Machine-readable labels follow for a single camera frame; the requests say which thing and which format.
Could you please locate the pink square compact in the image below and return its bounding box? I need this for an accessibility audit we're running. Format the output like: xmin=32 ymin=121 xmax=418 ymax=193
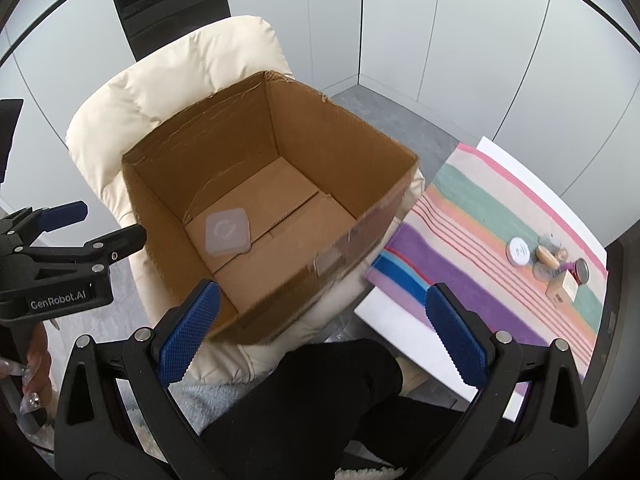
xmin=535 ymin=245 xmax=560 ymax=270

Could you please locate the striped colourful towel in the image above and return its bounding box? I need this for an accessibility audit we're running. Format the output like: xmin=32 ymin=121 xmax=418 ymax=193
xmin=364 ymin=142 xmax=610 ymax=396

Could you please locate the person's left hand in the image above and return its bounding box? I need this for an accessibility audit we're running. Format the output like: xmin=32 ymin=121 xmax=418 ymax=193
xmin=0 ymin=322 xmax=57 ymax=418

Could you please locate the small beige box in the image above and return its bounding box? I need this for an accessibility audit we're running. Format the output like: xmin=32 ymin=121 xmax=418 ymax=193
xmin=545 ymin=272 xmax=578 ymax=303

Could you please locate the translucent square plastic case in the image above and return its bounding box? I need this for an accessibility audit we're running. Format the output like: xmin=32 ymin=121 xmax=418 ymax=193
xmin=204 ymin=210 xmax=252 ymax=257

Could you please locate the black glossy panel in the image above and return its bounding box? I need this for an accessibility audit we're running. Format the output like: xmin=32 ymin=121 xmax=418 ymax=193
xmin=103 ymin=0 xmax=232 ymax=63

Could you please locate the brown cardboard box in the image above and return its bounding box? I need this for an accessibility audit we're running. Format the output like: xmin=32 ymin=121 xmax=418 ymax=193
xmin=121 ymin=71 xmax=420 ymax=346

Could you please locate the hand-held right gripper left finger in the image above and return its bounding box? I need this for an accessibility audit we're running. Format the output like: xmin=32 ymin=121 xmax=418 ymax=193
xmin=54 ymin=280 xmax=226 ymax=480

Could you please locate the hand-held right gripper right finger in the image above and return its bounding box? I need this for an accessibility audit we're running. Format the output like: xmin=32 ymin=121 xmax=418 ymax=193
xmin=415 ymin=282 xmax=591 ymax=480

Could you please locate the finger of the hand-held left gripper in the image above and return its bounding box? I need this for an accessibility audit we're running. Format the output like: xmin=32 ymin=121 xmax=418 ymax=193
xmin=0 ymin=201 xmax=89 ymax=252
xmin=22 ymin=224 xmax=147 ymax=274

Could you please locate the white round compact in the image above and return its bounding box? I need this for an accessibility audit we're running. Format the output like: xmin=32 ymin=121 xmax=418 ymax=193
xmin=506 ymin=237 xmax=531 ymax=266

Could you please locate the light blue fleece cloth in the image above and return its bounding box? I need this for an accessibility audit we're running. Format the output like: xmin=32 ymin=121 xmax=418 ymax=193
xmin=167 ymin=372 xmax=256 ymax=438

